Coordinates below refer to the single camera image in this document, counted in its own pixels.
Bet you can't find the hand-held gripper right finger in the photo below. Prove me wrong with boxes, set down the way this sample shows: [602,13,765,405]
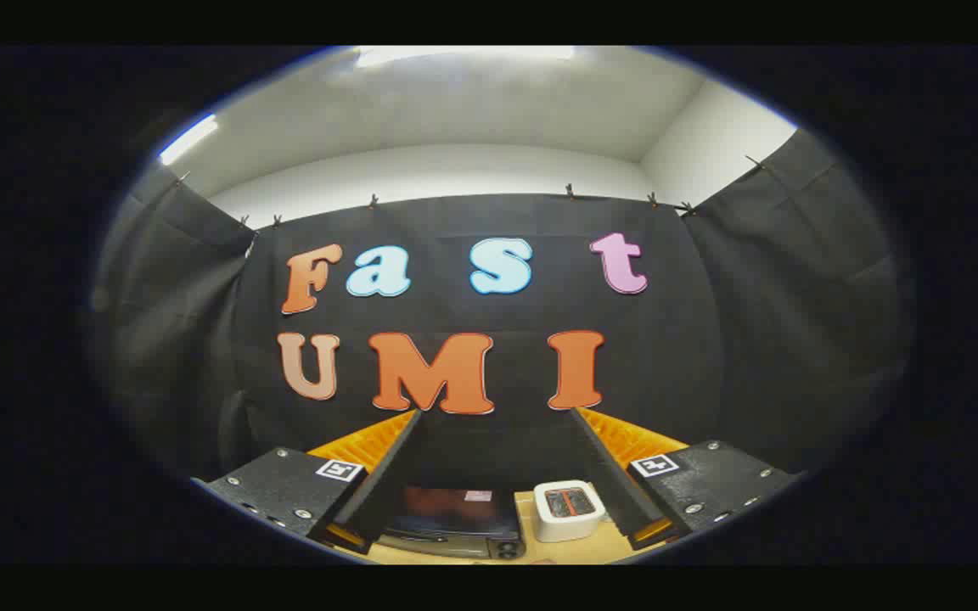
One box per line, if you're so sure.
[570,406,804,551]

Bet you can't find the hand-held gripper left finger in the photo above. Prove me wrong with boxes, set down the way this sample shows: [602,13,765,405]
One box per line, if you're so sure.
[192,410,422,557]

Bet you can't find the black toaster oven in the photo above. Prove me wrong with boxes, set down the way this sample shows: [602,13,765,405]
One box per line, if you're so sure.
[374,485,528,561]

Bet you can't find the white pop-up toaster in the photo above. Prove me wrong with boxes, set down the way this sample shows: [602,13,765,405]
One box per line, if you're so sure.
[533,480,607,544]

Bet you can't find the black backdrop cloth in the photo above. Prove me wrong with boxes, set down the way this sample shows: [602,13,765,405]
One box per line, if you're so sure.
[90,127,910,510]

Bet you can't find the ceiling light panel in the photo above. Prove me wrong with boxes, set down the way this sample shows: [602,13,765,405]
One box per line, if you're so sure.
[356,46,576,69]
[158,115,220,166]

